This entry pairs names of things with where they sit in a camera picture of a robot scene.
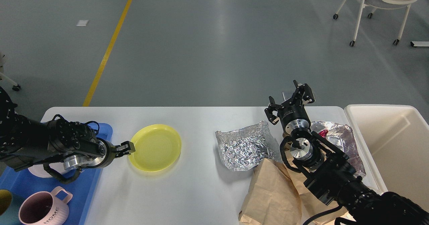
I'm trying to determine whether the white bar on floor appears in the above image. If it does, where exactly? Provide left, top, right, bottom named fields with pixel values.
left=410, top=41, right=429, bottom=48

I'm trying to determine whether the yellow plastic plate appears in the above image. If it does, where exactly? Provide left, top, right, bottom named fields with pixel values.
left=129, top=124, right=182, bottom=172

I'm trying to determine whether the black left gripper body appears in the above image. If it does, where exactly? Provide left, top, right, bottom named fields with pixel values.
left=88, top=138, right=116, bottom=169

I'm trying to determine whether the crumpled aluminium foil sheet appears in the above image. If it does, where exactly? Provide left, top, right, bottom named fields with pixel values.
left=215, top=121, right=281, bottom=171

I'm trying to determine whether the beige plastic bin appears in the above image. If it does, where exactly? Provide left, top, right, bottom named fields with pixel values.
left=345, top=104, right=429, bottom=211

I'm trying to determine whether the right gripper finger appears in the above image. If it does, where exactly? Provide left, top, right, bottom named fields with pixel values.
left=264, top=96, right=281, bottom=125
left=285, top=80, right=315, bottom=106

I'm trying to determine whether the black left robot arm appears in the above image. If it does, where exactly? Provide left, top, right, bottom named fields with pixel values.
left=0, top=89, right=135, bottom=184

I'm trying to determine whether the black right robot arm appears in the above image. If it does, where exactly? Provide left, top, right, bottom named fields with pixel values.
left=264, top=80, right=429, bottom=225

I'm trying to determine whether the pink ribbed mug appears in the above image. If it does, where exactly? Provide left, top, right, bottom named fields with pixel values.
left=18, top=186, right=73, bottom=225

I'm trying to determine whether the white plate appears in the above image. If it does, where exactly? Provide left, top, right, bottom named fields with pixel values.
left=28, top=162, right=67, bottom=179

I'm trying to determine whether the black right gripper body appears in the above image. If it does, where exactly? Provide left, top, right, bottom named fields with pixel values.
left=279, top=105, right=311, bottom=134

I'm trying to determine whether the blue plastic tray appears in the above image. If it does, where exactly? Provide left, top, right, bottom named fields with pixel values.
left=0, top=123, right=113, bottom=225

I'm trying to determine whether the teal cup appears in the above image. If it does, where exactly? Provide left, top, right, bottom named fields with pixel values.
left=0, top=189, right=25, bottom=225

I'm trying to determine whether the brown paper bag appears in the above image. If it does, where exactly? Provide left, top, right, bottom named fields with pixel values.
left=238, top=158, right=338, bottom=225

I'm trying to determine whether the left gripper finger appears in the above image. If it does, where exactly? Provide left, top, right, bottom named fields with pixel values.
left=115, top=141, right=135, bottom=157

